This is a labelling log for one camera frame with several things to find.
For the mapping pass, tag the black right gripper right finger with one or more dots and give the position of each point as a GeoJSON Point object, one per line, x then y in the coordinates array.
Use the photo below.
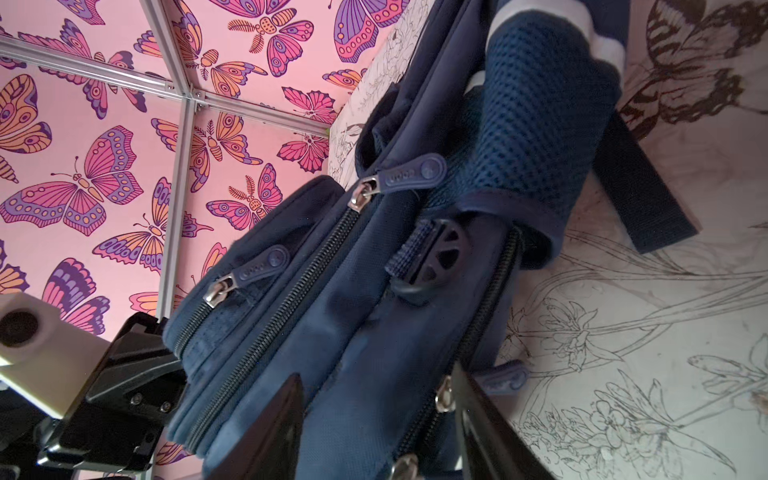
{"type": "Point", "coordinates": [489, 447]}

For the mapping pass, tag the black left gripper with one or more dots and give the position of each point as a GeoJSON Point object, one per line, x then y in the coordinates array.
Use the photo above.
{"type": "Point", "coordinates": [116, 420]}

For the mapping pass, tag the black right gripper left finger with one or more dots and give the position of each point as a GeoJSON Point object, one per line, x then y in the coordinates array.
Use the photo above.
{"type": "Point", "coordinates": [270, 447]}

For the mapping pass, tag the navy blue student backpack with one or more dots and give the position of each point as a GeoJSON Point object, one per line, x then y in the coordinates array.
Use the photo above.
{"type": "Point", "coordinates": [469, 169]}

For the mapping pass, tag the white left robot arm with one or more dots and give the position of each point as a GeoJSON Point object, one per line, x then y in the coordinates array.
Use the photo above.
{"type": "Point", "coordinates": [45, 362]}

